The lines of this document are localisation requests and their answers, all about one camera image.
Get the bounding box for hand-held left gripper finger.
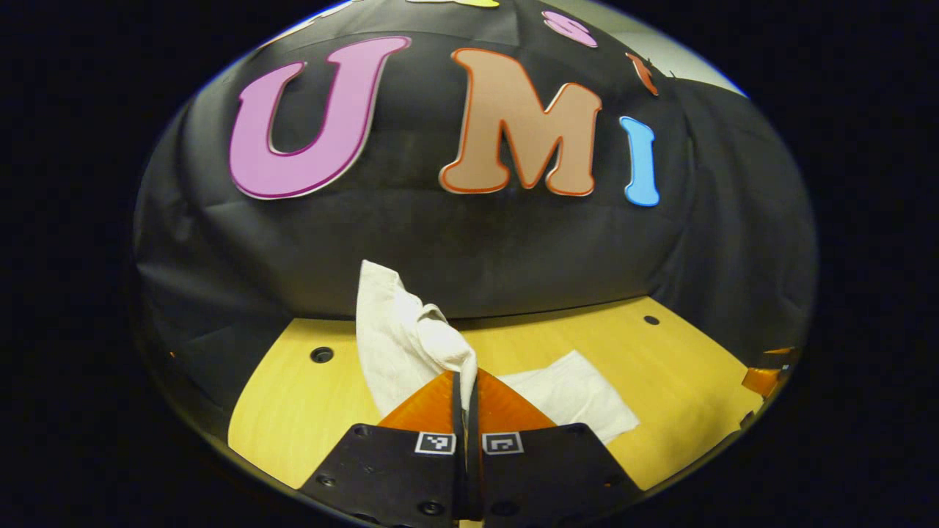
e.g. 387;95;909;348
299;370;468;524
468;368;643;524

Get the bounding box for white jeans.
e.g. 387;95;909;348
356;260;640;446

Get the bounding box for black backdrop cloth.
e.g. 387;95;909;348
132;0;819;441

